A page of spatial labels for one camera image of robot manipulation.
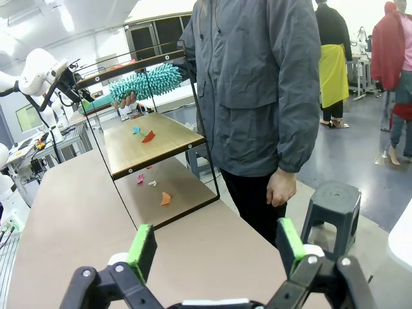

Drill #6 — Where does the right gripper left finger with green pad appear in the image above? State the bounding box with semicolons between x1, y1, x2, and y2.
59;223;171;309

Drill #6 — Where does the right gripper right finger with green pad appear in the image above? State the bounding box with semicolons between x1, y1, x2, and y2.
267;218;379;309

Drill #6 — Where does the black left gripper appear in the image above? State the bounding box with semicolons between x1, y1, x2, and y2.
59;68;96;109

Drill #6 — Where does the teal microfibre duster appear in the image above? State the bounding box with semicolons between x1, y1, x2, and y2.
84;62;183;112

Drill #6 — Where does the person's left forearm grey sleeve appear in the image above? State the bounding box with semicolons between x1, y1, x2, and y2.
276;73;323;174

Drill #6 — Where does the person's right hand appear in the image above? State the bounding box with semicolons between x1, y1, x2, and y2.
111;91;138;110

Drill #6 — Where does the person's left hand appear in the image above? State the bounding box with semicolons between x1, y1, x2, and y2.
266;167;297;207

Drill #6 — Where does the grey aluminium workbench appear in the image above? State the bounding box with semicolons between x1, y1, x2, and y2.
6;124;88;194

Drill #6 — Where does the dark grey plastic stool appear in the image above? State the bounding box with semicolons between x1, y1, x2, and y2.
300;180;362;262

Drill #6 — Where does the computer monitor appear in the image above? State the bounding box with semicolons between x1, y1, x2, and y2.
15;103;44;133

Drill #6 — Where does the dark glass door cabinet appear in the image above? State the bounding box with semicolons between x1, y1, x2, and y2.
124;12;194;62

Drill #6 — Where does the white background table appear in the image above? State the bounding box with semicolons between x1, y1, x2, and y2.
137;85;200;112

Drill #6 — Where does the large white table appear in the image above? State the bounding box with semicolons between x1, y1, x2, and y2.
387;205;412;270

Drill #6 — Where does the person in grey jacket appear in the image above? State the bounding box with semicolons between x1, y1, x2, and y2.
178;0;323;248

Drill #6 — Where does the person with yellow apron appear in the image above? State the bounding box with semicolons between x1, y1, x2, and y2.
314;0;353;130

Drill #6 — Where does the grey background robot desk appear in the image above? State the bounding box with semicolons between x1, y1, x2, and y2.
347;54;376;101

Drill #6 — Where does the person in red coat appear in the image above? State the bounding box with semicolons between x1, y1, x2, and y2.
370;0;412;167

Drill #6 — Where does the small white background robot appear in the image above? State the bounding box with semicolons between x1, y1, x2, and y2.
350;27;374;57

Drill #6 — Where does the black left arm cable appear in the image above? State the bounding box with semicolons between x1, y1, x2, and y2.
0;58;81;113

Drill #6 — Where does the black frame wooden two-tier shelf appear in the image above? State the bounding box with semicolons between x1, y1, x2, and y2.
73;40;221;231

